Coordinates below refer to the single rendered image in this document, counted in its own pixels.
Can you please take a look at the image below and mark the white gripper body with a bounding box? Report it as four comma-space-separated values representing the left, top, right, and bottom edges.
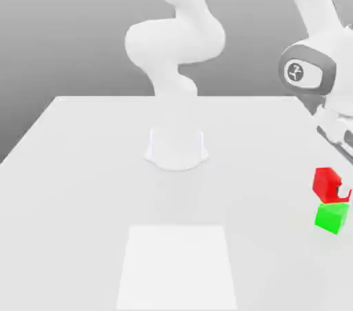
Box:
312, 105, 353, 166

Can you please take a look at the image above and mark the small red cube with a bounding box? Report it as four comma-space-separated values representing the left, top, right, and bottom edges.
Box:
312, 166, 353, 205

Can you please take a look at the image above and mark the small green cube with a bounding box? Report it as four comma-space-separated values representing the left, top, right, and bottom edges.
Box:
314, 202, 350, 235

